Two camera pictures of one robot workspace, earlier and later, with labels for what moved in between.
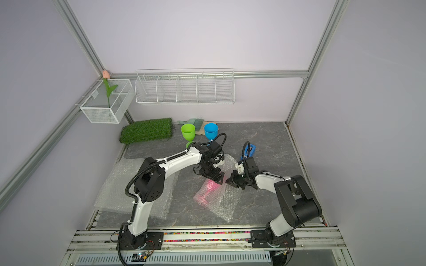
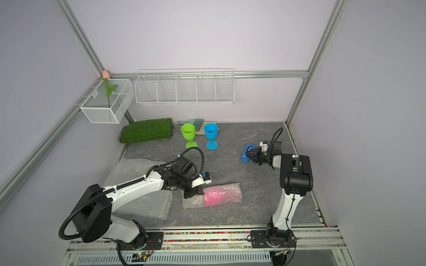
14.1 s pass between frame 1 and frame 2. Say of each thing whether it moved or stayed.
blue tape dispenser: stayed
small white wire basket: stayed
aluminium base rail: stayed
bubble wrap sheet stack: stayed
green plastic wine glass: stayed
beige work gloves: stayed
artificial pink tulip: stayed
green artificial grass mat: stayed
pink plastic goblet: moved
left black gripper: moved
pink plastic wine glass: moved
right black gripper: moved
